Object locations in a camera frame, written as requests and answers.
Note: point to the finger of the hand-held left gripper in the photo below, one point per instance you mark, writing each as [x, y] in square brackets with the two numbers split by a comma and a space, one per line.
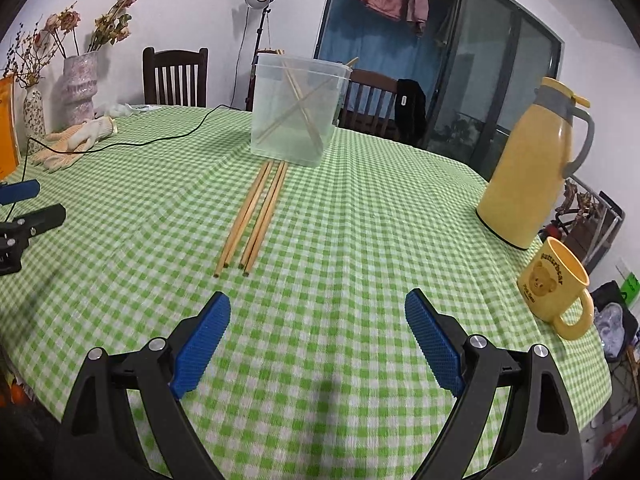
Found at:
[42, 217]
[20, 191]

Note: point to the clear plastic container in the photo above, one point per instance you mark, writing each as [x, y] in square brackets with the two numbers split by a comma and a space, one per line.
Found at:
[327, 110]

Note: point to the green checkered tablecloth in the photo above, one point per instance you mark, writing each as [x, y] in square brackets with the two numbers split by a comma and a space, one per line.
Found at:
[350, 235]

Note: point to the small patterned vase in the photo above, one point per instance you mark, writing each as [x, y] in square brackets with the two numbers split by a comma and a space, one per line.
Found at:
[34, 115]

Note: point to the dark wooden chair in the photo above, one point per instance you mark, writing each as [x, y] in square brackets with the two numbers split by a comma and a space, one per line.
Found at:
[370, 80]
[175, 55]

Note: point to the black bag on chair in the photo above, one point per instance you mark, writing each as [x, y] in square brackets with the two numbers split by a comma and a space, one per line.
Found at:
[410, 110]

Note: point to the yellow thermos jug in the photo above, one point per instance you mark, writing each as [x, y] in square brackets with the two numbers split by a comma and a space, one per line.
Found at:
[525, 170]

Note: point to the large dried flower bouquet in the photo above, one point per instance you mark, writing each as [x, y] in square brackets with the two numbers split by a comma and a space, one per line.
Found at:
[115, 25]

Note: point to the yellow bear mug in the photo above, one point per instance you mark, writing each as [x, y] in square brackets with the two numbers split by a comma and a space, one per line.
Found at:
[550, 285]

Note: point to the wooden chopstick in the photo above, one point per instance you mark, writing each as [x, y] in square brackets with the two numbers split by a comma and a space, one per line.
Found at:
[249, 214]
[280, 121]
[295, 91]
[311, 129]
[266, 220]
[240, 220]
[262, 210]

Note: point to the small dried flower sprigs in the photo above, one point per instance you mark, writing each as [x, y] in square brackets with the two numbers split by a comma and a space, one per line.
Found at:
[30, 60]

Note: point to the folded metal rack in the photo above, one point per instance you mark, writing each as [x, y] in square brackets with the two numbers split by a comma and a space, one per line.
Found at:
[600, 225]

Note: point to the crumpled white tissue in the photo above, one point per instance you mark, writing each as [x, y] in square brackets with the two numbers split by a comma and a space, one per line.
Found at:
[117, 109]

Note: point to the glass sliding door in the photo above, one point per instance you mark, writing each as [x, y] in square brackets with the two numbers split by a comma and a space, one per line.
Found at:
[490, 60]

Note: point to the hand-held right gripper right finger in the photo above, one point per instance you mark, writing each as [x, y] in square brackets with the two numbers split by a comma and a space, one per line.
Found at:
[435, 345]

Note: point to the tall pink white vase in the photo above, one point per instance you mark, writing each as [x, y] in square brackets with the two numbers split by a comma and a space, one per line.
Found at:
[80, 90]

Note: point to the white work glove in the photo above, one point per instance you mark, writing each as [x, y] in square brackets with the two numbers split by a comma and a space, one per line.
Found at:
[57, 155]
[95, 132]

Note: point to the small pink jacket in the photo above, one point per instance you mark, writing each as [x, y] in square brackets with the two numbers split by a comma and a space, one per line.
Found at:
[417, 5]

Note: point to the blue curtain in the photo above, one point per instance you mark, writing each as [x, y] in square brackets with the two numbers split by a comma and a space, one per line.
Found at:
[350, 45]

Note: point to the orange board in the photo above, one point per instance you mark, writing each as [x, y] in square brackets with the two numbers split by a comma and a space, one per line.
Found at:
[7, 125]

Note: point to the green label box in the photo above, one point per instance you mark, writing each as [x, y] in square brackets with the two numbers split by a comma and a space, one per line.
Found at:
[631, 287]

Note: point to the white tissue packet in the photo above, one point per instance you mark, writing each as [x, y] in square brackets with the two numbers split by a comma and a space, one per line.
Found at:
[150, 107]

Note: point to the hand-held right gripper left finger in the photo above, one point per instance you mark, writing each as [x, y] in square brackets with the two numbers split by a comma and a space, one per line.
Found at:
[200, 345]

